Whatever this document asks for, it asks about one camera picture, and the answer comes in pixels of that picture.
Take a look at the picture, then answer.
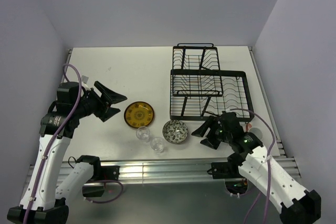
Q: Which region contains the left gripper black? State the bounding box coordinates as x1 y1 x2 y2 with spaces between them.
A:
73 81 127 122

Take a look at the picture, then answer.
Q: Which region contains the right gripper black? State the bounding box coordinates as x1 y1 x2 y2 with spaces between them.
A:
191 115 231 150

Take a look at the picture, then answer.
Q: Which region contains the floral patterned bowl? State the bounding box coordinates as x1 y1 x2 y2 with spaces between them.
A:
162 120 188 144

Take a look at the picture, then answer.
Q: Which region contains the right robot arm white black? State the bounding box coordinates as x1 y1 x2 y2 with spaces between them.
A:
192 111 321 223

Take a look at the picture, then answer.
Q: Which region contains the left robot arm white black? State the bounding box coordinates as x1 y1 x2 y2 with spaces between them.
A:
7 81 127 223

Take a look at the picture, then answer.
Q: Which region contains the yellow patterned plate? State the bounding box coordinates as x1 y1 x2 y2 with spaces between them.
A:
123 101 155 129

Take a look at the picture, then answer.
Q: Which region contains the pink white mug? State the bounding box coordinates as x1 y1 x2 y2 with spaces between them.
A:
245 123 263 140

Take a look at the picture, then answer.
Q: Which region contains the clear glass cup left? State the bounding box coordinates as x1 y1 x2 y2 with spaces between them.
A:
136 126 150 144

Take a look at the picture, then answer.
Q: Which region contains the clear glass cup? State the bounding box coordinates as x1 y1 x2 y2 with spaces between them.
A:
150 137 165 153
136 126 150 144

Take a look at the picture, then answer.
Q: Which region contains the clear glass cup right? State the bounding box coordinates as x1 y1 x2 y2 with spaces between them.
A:
150 137 165 153

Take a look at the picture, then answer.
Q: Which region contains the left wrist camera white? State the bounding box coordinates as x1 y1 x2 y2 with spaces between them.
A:
81 76 90 92

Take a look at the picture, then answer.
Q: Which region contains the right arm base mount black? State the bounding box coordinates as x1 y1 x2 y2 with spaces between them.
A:
207 162 240 179

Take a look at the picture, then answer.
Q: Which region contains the black wire dish rack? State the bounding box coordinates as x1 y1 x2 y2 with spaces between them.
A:
170 43 254 123

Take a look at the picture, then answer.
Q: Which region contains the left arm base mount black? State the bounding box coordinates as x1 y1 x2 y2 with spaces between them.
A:
82 165 120 198

